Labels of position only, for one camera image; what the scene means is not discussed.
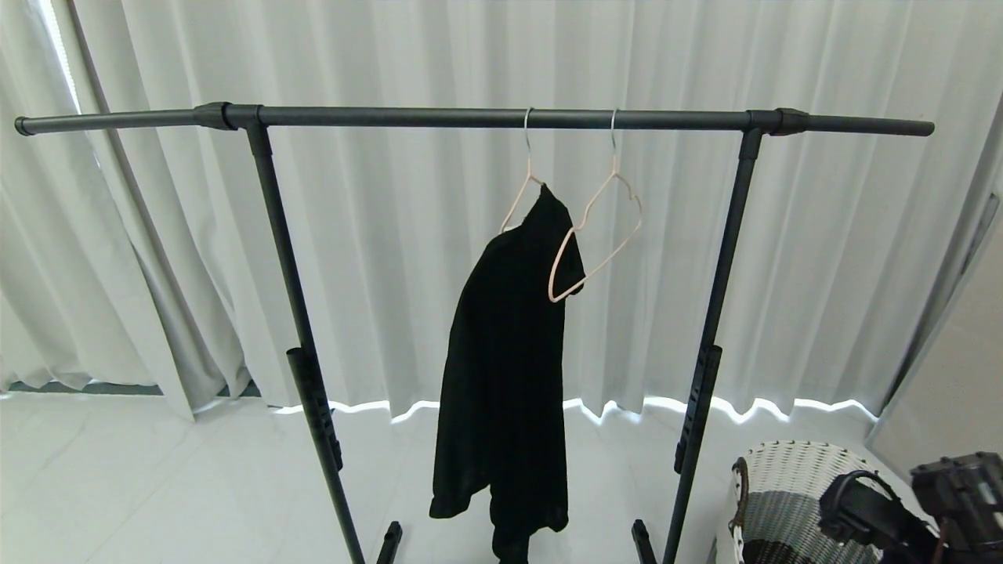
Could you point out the black garment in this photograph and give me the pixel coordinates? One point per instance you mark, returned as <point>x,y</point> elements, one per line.
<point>501,352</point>

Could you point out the pink clothes hanger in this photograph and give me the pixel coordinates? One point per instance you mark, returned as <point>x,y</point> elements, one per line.
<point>517,202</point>
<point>614,141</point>

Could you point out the black clothes rack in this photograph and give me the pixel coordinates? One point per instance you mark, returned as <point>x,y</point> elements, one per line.
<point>470,118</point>

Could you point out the white laundry basket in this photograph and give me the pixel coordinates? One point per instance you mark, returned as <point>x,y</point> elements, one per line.
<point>783,470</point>

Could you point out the white curtain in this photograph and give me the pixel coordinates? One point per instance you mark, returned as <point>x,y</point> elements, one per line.
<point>392,47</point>

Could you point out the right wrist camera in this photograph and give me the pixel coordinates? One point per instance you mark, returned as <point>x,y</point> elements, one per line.
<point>862,517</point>

